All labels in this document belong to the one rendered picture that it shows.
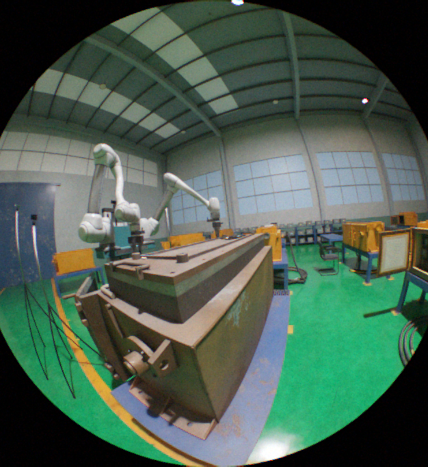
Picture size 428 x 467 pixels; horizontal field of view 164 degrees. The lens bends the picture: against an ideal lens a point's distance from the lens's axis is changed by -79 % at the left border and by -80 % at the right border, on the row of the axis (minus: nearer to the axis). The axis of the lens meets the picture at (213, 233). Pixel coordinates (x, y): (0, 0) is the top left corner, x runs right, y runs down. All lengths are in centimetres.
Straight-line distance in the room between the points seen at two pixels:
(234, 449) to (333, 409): 102
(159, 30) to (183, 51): 158
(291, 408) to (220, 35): 919
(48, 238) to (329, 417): 1003
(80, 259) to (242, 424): 547
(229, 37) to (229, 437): 877
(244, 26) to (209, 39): 155
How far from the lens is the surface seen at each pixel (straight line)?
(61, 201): 970
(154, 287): 42
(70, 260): 553
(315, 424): 158
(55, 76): 976
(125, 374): 105
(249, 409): 88
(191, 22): 767
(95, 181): 123
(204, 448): 84
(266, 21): 812
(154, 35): 786
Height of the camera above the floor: 146
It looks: 2 degrees down
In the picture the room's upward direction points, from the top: 6 degrees counter-clockwise
